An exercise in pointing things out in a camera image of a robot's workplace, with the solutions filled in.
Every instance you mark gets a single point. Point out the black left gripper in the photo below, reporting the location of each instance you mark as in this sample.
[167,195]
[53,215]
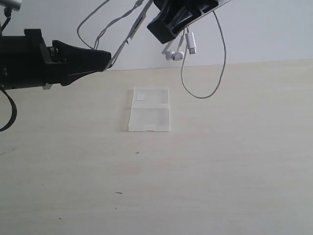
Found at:
[27,62]

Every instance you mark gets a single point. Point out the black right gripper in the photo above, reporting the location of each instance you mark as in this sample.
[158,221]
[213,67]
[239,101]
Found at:
[175,15]

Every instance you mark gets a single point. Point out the clear plastic storage box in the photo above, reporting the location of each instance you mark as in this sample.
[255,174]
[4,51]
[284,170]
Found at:
[150,110]

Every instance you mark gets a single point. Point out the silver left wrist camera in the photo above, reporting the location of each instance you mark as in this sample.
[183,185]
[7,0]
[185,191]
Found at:
[12,4]

